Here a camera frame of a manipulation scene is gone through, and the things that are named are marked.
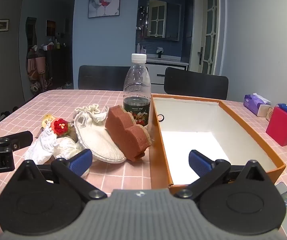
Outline wavy wall mirror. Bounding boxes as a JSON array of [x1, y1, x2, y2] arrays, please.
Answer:
[[26, 17, 37, 48]]

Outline white panelled door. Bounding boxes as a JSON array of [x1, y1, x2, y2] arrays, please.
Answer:
[[193, 0, 225, 75]]

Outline white knitted slipper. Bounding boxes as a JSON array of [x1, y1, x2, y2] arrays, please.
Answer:
[[73, 104, 127, 164]]

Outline gold paper tag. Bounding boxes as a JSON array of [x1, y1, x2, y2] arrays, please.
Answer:
[[42, 114, 56, 129]]

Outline white sideboard cabinet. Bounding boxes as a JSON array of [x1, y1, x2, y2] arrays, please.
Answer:
[[146, 57, 189, 85]]

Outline red box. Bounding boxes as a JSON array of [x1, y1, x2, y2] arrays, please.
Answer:
[[266, 107, 287, 147]]

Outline small beige speaker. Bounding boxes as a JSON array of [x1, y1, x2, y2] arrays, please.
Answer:
[[266, 106, 276, 122]]

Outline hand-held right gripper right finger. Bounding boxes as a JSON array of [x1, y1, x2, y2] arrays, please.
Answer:
[[173, 149, 272, 200]]

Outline glossy card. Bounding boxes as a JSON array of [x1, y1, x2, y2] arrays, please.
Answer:
[[275, 181, 287, 207]]

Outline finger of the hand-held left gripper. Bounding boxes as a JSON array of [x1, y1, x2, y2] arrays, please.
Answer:
[[0, 131, 33, 153]]

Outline hanging coats and bags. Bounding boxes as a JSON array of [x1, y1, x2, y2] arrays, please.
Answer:
[[26, 45, 49, 93]]

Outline purple tissue pack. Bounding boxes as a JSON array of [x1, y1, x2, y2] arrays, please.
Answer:
[[243, 93, 271, 117]]

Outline dark framed picture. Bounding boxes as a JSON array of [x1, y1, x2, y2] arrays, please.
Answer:
[[46, 20, 56, 37]]

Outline black chair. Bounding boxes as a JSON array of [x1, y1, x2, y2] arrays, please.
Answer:
[[164, 67, 229, 100], [78, 65, 149, 90]]

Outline white plastic bag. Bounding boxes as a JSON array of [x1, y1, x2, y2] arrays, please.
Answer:
[[24, 127, 90, 178]]

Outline orange cardboard box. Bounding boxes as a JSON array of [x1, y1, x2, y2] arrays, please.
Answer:
[[149, 94, 286, 195]]

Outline orange round lid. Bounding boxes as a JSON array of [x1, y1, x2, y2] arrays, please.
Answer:
[[50, 118, 70, 135]]

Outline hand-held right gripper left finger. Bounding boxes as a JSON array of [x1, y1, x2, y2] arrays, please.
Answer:
[[11, 149, 108, 201]]

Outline clear plastic bottle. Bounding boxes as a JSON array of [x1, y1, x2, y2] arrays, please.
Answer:
[[123, 53, 152, 133]]

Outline rectangular wall mirror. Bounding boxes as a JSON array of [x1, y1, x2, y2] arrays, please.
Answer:
[[147, 0, 182, 42]]

